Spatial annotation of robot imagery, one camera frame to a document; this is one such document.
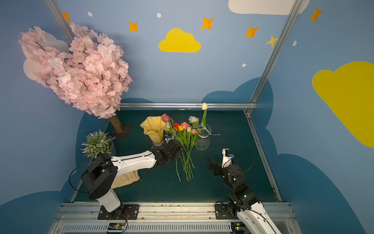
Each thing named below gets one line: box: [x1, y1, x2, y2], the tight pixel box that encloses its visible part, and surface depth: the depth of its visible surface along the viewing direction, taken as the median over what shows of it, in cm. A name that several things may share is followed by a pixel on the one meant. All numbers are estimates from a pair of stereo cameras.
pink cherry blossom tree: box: [18, 23, 133, 134], surface depth 64 cm
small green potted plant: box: [80, 129, 117, 159], surface depth 84 cm
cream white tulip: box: [201, 102, 208, 135], surface depth 90 cm
